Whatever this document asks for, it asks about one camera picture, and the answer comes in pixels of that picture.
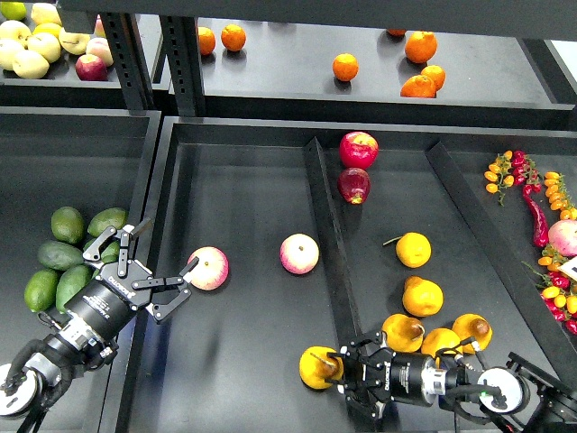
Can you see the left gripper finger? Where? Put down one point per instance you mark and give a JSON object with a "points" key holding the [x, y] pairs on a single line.
{"points": [[124, 237], [143, 291]]}

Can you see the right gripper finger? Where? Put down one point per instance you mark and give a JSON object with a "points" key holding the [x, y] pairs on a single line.
{"points": [[367, 349], [360, 396]]}

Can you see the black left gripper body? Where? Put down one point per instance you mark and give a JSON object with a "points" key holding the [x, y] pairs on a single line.
{"points": [[108, 304]]}

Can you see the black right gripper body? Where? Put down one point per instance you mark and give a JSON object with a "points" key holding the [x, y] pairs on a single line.
{"points": [[399, 377]]}

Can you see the dark green avocado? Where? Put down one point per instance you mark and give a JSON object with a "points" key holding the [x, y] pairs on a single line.
{"points": [[111, 253]]}

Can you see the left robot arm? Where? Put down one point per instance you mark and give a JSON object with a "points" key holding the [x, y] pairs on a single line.
{"points": [[42, 372]]}

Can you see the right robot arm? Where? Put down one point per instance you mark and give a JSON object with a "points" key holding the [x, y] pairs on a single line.
{"points": [[518, 397]]}

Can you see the green avocado centre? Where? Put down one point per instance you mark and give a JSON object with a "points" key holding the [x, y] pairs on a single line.
{"points": [[91, 243]]}

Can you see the green avocado lower middle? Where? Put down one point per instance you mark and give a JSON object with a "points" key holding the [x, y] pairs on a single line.
{"points": [[71, 282]]}

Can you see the dark avocado middle left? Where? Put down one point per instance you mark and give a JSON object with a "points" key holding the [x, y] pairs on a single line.
{"points": [[59, 256]]}

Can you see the green avocado top left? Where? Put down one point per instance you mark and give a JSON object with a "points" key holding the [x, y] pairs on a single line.
{"points": [[67, 225]]}

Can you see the green avocado top right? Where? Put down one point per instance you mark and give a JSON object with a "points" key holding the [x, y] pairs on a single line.
{"points": [[113, 216]]}

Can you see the yellow pear lower left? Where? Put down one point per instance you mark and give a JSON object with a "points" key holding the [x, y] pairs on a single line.
{"points": [[404, 334]]}

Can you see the bright green avocado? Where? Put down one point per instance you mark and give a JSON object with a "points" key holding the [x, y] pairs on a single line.
{"points": [[40, 291]]}

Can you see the yellow pear bottom centre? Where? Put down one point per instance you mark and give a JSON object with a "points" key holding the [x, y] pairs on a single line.
{"points": [[441, 338]]}

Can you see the yellow pear middle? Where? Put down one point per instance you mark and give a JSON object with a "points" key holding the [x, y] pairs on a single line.
{"points": [[421, 297]]}

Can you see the yellow pear with long stem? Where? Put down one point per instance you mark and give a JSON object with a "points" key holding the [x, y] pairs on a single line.
{"points": [[412, 249]]}

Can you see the pink apple left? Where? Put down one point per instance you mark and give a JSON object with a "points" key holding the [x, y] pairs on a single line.
{"points": [[211, 270]]}

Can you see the pink apple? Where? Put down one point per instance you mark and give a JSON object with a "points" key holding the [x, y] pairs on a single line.
{"points": [[211, 270], [299, 254]]}

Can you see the pink apple centre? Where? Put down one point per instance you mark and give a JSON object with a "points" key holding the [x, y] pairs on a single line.
{"points": [[299, 254]]}

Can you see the black centre tray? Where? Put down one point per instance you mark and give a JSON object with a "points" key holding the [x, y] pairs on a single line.
{"points": [[227, 360]]}

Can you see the dark red apple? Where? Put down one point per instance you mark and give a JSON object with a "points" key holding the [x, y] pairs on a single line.
{"points": [[354, 185]]}

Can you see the black upper left tray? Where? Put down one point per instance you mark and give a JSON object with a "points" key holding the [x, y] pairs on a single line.
{"points": [[61, 86]]}

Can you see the red apple on shelf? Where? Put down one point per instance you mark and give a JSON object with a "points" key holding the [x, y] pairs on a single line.
{"points": [[89, 67]]}

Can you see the mixed cherry tomatoes lower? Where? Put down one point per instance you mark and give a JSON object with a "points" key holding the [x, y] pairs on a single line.
{"points": [[557, 290]]}

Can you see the pale yellow apple front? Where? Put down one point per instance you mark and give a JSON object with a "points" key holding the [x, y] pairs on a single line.
{"points": [[30, 65]]}

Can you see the bright red apple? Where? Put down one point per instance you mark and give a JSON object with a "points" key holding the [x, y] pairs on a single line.
{"points": [[358, 150]]}

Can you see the pale pink apple shelf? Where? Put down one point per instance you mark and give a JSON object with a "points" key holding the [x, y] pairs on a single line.
{"points": [[99, 47]]}

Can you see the red chili pepper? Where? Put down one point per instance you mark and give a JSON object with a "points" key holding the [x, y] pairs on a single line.
{"points": [[540, 226]]}

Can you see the pale yellow apple right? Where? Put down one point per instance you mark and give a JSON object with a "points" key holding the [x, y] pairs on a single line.
{"points": [[73, 42]]}

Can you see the pale yellow apple middle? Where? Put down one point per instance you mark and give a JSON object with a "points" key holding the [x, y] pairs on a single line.
{"points": [[46, 44]]}

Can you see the white label card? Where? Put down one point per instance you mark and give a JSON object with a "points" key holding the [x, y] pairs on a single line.
{"points": [[569, 268]]}

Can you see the pale yellow apple left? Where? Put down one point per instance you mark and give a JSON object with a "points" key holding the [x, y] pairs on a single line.
{"points": [[8, 50]]}

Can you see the pink apple right edge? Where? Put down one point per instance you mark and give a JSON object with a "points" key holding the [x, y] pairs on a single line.
{"points": [[562, 237]]}

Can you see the orange cherry tomato bunch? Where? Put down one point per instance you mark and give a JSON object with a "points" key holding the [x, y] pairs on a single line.
{"points": [[499, 176]]}

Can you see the orange on shelf leftmost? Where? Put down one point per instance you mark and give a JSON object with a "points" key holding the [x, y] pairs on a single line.
{"points": [[206, 40]]}

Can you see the black shelf post left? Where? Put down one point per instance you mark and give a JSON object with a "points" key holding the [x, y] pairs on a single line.
{"points": [[124, 39]]}

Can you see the black shelf post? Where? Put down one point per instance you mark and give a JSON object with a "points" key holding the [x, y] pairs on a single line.
{"points": [[124, 39], [181, 45]]}

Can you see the black shelf post right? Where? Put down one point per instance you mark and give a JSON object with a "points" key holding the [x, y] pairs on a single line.
{"points": [[181, 45]]}

